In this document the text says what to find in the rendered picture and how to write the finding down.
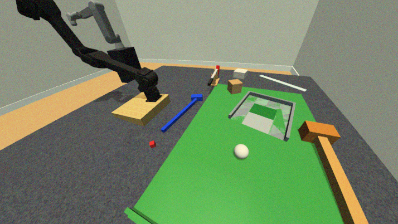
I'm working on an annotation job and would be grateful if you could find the white golf ball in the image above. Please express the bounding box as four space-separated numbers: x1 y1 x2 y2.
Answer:
234 144 249 159

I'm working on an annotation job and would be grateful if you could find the small red cube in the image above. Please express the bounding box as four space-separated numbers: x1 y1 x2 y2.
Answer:
149 141 156 148

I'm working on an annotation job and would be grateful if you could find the orange putter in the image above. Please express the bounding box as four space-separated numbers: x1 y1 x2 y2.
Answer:
298 120 368 224

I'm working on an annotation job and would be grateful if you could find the green putting mat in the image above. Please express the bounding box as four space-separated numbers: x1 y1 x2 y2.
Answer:
132 84 344 224

